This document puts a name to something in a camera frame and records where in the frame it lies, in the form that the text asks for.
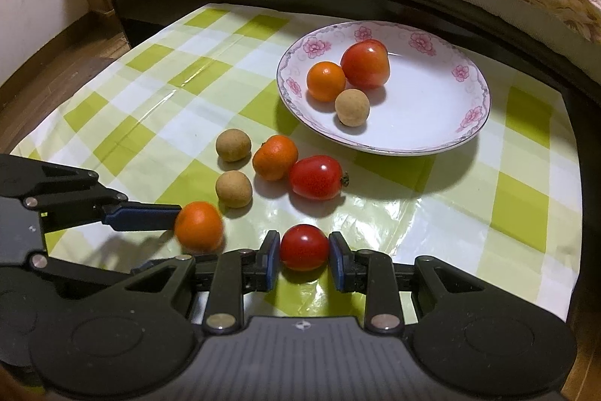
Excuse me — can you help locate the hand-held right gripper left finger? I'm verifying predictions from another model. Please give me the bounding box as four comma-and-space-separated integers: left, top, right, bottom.
123, 230, 282, 333

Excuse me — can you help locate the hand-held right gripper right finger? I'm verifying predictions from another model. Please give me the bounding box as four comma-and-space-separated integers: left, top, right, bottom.
328, 231, 486, 333

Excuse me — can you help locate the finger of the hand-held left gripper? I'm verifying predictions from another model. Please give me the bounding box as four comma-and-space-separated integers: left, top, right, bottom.
26, 251, 195, 301
0, 154, 183, 235

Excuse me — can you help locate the red cherry tomato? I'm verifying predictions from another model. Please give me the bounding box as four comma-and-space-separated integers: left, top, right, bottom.
288, 155, 350, 201
280, 224, 330, 272

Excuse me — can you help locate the small tangerine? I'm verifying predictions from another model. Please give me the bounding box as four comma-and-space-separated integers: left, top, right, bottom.
174, 201, 224, 254
252, 135, 299, 182

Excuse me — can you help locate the brown longan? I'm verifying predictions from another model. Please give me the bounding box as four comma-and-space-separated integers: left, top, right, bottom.
216, 129, 252, 162
215, 171, 253, 209
335, 89, 371, 127

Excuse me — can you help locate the white plate with pink flowers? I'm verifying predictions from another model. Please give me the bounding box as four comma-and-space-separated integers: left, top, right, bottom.
276, 21, 492, 156

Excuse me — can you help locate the orange tomato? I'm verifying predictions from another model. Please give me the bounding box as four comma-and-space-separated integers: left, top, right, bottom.
307, 61, 347, 103

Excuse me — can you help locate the large red tomato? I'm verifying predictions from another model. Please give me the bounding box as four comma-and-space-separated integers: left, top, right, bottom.
340, 39, 391, 90

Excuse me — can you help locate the green checked tablecloth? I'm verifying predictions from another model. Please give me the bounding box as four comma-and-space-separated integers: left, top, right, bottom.
9, 3, 585, 327

